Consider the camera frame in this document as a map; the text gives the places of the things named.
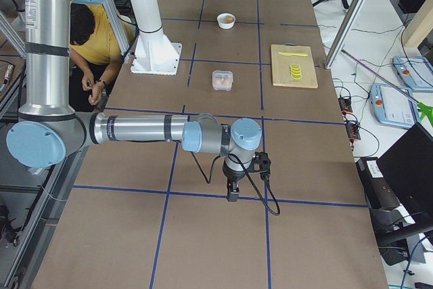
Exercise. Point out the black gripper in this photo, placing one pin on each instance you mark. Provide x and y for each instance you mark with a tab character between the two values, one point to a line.
235	178

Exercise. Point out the clear plastic egg box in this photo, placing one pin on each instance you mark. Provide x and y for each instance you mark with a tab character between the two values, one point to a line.
224	76

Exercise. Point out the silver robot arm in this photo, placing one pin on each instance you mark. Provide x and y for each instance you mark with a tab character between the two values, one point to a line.
49	129

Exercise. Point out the black computer box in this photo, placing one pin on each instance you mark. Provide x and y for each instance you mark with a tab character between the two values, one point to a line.
377	190

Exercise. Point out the bamboo cutting board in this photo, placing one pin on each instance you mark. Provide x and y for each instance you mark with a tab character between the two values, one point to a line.
280	67

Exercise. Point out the black orange usb hub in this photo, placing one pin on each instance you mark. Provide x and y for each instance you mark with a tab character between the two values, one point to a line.
351	122

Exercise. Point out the yellow plastic knife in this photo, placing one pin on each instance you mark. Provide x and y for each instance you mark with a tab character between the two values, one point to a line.
293	54

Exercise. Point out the white bowl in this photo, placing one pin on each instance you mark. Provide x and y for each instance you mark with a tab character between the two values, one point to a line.
221	20

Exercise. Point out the black monitor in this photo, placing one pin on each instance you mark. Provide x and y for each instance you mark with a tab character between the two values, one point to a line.
407	168

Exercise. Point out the blue teach pendant near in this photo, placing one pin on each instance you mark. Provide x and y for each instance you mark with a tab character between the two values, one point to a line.
392	108

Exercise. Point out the blue teach pendant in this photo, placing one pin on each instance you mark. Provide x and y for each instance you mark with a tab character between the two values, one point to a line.
415	72
392	108

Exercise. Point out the person in yellow shirt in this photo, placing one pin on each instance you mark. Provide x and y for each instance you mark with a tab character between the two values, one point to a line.
95	54

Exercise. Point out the blue teach pendant far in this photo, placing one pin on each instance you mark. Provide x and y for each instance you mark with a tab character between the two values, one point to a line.
415	72

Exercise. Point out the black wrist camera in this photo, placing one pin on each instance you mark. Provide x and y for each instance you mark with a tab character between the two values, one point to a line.
261	164

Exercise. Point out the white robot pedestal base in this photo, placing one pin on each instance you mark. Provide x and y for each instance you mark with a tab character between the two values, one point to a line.
154	52

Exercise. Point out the aluminium frame post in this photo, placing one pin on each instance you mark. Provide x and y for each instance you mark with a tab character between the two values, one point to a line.
349	19

